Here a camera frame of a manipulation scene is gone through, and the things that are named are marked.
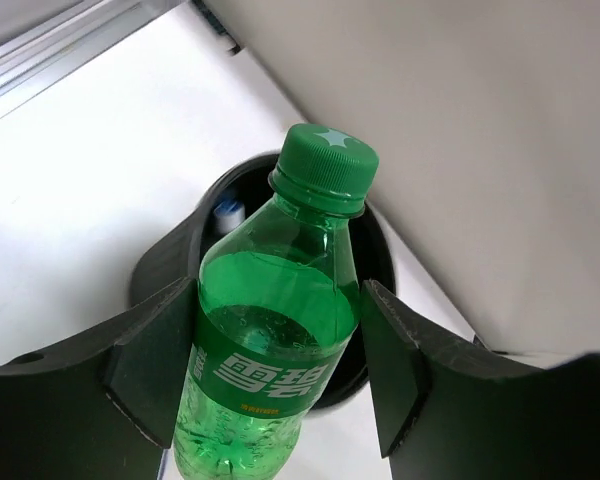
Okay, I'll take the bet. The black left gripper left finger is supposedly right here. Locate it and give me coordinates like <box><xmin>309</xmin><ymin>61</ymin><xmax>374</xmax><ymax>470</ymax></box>
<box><xmin>0</xmin><ymin>278</ymin><xmax>197</xmax><ymax>479</ymax></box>

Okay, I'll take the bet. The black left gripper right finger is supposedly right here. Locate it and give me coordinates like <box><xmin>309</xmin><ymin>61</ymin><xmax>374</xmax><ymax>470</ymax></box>
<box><xmin>361</xmin><ymin>281</ymin><xmax>600</xmax><ymax>479</ymax></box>

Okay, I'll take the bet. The green soda bottle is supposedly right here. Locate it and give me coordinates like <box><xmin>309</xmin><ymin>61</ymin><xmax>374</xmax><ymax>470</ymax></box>
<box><xmin>173</xmin><ymin>124</ymin><xmax>379</xmax><ymax>479</ymax></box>

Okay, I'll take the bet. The clear bottle blue label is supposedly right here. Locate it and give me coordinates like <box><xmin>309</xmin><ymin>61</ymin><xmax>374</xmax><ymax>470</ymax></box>
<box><xmin>213</xmin><ymin>197</ymin><xmax>245</xmax><ymax>235</ymax></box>

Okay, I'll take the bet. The black ribbed plastic bin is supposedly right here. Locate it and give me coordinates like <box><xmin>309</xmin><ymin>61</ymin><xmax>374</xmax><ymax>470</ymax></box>
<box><xmin>129</xmin><ymin>152</ymin><xmax>396</xmax><ymax>411</ymax></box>

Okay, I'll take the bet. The aluminium table frame rail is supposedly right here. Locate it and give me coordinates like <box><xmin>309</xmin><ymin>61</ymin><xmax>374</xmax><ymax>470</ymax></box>
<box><xmin>0</xmin><ymin>1</ymin><xmax>180</xmax><ymax>119</ymax></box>

